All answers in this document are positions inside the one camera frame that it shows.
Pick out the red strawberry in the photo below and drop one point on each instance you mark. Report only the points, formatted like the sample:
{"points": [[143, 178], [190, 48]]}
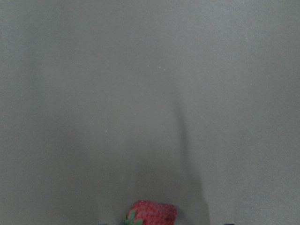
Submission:
{"points": [[146, 212]]}

